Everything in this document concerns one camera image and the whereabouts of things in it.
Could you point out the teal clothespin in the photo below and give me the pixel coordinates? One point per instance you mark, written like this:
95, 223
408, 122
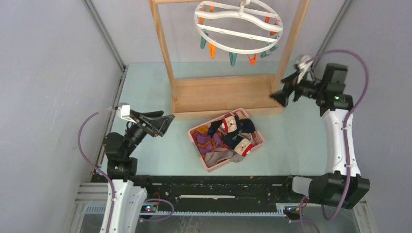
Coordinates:
232, 58
203, 40

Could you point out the white round clip hanger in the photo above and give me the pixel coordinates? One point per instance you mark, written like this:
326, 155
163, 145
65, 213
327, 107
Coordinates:
247, 27

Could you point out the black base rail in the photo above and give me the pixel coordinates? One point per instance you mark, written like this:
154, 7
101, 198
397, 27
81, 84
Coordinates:
220, 194

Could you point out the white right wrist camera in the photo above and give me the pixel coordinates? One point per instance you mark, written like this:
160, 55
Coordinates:
303, 64

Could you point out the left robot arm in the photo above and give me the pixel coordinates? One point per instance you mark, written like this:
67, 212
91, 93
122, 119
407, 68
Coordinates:
124, 199

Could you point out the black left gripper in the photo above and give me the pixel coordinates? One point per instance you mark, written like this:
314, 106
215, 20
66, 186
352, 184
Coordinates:
159, 124

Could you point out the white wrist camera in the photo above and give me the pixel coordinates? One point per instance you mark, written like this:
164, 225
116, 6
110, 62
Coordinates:
303, 64
123, 111

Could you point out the wooden hanger stand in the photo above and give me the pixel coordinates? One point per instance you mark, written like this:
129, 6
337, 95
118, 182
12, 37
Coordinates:
200, 97

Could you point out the grey sock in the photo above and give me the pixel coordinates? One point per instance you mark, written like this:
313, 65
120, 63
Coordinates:
215, 157

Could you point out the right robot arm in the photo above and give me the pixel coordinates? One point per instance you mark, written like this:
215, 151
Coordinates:
342, 184

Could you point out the beige red striped sock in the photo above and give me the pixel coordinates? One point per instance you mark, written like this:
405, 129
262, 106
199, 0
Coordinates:
256, 138

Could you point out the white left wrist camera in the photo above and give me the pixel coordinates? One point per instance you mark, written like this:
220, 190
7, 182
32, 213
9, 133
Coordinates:
123, 111

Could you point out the orange clothespin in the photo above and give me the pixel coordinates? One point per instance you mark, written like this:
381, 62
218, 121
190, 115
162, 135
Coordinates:
212, 50
252, 59

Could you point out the navy santa sock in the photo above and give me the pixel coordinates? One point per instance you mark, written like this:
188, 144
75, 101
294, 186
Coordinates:
232, 124
238, 143

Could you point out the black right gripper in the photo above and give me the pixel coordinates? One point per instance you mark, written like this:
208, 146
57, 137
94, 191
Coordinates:
282, 95

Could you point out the purple striped sock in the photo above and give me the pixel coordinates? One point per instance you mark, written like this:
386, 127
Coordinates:
206, 143

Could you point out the pink plastic basket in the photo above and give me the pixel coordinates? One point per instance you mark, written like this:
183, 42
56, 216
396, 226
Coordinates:
238, 112

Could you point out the teal left clothespin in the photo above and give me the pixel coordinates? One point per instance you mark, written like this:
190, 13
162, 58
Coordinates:
203, 40

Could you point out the orange front clothespin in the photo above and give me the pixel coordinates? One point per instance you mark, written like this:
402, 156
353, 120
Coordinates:
252, 59

